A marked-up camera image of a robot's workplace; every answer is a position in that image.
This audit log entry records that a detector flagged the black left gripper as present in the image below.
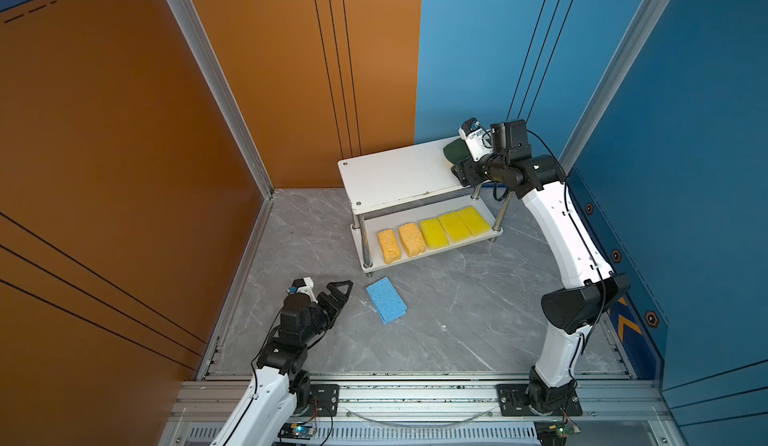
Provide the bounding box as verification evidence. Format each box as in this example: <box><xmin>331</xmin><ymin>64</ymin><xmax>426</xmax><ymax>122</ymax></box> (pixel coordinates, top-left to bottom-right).
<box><xmin>299</xmin><ymin>280</ymin><xmax>351</xmax><ymax>348</ymax></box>

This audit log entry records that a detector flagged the yellow green sponge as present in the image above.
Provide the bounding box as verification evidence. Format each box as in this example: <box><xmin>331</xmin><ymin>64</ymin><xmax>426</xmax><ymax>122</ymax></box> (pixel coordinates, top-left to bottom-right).
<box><xmin>443</xmin><ymin>137</ymin><xmax>475</xmax><ymax>166</ymax></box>

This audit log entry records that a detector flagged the blue sponge bottom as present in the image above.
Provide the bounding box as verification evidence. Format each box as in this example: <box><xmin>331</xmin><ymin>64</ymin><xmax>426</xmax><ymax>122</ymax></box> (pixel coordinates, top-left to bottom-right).
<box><xmin>366</xmin><ymin>277</ymin><xmax>407</xmax><ymax>325</ymax></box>

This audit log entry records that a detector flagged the orange cellulose sponge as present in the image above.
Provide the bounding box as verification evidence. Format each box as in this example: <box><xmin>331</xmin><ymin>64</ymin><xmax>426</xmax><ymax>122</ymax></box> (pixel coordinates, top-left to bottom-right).
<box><xmin>377</xmin><ymin>229</ymin><xmax>402</xmax><ymax>264</ymax></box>
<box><xmin>398</xmin><ymin>223</ymin><xmax>427</xmax><ymax>257</ymax></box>

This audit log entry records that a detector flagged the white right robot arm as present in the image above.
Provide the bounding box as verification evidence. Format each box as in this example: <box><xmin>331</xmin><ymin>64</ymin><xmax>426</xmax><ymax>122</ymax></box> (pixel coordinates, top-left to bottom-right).
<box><xmin>451</xmin><ymin>118</ymin><xmax>631</xmax><ymax>414</ymax></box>

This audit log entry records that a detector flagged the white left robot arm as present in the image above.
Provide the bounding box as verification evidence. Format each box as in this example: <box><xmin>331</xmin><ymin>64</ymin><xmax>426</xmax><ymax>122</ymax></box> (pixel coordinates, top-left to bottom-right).
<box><xmin>212</xmin><ymin>278</ymin><xmax>353</xmax><ymax>445</ymax></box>

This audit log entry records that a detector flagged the white two-tier metal shelf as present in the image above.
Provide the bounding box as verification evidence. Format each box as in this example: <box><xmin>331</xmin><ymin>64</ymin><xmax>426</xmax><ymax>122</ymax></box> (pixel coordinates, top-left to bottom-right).
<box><xmin>338</xmin><ymin>137</ymin><xmax>509</xmax><ymax>275</ymax></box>

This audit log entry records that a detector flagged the left green circuit board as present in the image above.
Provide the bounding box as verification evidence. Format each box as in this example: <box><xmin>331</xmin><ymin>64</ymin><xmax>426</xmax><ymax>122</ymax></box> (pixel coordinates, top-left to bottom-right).
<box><xmin>278</xmin><ymin>423</ymin><xmax>317</xmax><ymax>443</ymax></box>

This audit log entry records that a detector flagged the green circuit board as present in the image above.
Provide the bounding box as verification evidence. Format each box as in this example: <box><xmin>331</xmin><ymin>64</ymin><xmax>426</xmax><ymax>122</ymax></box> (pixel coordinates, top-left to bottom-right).
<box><xmin>278</xmin><ymin>423</ymin><xmax>317</xmax><ymax>443</ymax></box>
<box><xmin>534</xmin><ymin>422</ymin><xmax>574</xmax><ymax>446</ymax></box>

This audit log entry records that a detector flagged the right green circuit board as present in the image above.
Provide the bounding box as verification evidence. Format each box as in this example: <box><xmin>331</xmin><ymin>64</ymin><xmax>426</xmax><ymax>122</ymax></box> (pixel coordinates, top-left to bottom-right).
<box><xmin>534</xmin><ymin>422</ymin><xmax>574</xmax><ymax>446</ymax></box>

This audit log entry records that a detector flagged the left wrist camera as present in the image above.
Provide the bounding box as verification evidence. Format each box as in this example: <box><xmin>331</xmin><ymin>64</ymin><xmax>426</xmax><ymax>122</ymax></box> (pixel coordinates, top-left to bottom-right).
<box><xmin>287</xmin><ymin>277</ymin><xmax>317</xmax><ymax>302</ymax></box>

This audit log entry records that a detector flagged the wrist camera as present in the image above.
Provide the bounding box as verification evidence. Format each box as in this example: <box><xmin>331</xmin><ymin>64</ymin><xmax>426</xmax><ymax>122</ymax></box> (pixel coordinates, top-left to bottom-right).
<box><xmin>459</xmin><ymin>117</ymin><xmax>492</xmax><ymax>162</ymax></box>
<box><xmin>287</xmin><ymin>277</ymin><xmax>317</xmax><ymax>302</ymax></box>

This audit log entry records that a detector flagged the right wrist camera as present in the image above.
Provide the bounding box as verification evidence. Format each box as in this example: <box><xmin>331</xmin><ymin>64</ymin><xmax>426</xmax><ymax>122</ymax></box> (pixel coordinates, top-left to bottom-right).
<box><xmin>459</xmin><ymin>117</ymin><xmax>492</xmax><ymax>162</ymax></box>

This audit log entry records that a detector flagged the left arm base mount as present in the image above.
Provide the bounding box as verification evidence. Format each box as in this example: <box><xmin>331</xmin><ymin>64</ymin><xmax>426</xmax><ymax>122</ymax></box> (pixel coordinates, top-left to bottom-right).
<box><xmin>294</xmin><ymin>383</ymin><xmax>340</xmax><ymax>417</ymax></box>

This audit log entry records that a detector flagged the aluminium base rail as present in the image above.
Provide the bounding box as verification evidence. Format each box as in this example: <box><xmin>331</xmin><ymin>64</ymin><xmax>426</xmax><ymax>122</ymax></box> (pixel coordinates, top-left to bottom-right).
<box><xmin>158</xmin><ymin>372</ymin><xmax>685</xmax><ymax>446</ymax></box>

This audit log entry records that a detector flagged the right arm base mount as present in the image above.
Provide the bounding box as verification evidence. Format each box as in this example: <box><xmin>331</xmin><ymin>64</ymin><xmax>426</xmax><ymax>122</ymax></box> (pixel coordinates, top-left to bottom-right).
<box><xmin>496</xmin><ymin>381</ymin><xmax>583</xmax><ymax>417</ymax></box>

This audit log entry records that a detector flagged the right aluminium corner post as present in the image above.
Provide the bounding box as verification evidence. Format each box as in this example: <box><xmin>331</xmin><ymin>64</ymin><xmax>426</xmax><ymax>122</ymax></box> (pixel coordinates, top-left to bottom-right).
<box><xmin>559</xmin><ymin>0</ymin><xmax>671</xmax><ymax>175</ymax></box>

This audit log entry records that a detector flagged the aluminium corner post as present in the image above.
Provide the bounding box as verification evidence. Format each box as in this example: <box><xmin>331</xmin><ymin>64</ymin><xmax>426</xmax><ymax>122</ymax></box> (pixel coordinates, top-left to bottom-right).
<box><xmin>166</xmin><ymin>0</ymin><xmax>274</xmax><ymax>200</ymax></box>
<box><xmin>559</xmin><ymin>0</ymin><xmax>671</xmax><ymax>175</ymax></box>

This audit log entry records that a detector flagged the left aluminium corner post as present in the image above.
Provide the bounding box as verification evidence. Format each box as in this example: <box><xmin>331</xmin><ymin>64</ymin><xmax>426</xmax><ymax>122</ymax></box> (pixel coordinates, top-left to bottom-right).
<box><xmin>166</xmin><ymin>0</ymin><xmax>274</xmax><ymax>200</ymax></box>

